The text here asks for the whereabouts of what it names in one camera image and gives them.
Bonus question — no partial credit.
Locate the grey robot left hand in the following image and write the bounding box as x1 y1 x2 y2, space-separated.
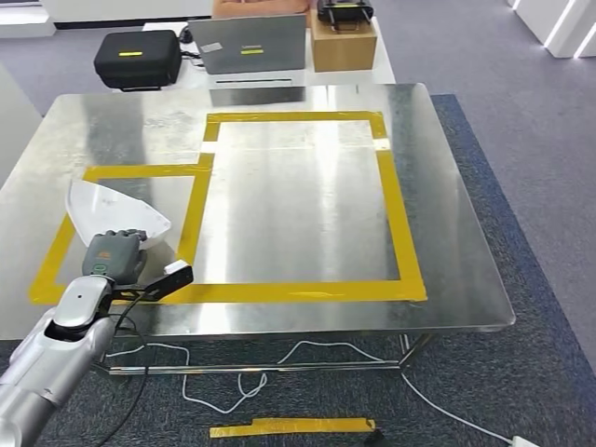
82 229 149 286

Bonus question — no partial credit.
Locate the white curved plastic panel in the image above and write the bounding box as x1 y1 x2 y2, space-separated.
65 179 172 251

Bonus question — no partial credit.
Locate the steel workbench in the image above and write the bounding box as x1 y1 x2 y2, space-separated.
0 83 517 377

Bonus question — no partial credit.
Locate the white cabinet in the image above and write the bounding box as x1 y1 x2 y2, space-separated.
0 61 43 186

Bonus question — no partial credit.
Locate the black carrying case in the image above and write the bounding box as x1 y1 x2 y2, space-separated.
94 29 183 92

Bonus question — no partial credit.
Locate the grey laptop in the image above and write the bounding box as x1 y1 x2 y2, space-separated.
189 13 309 75

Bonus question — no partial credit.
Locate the yellow floor tape square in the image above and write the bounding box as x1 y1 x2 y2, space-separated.
210 417 376 440

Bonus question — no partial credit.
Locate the person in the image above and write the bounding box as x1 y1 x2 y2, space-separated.
211 0 311 19

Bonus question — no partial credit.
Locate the white desk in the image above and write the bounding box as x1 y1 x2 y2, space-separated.
141 17 396 88

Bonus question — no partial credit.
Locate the brown cardboard box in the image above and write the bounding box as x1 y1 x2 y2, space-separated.
310 8 378 74

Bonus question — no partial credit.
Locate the black controller device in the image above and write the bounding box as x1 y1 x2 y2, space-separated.
317 0 375 26

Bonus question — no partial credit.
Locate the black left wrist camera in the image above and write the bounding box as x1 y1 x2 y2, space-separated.
111 259 194 304

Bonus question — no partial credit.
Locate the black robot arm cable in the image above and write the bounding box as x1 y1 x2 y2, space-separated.
95 295 149 447

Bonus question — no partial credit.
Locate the black cable bundle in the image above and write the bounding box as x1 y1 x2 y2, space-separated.
179 27 206 66

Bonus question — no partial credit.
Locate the white power strip cable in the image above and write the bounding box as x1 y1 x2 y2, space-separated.
106 341 513 445

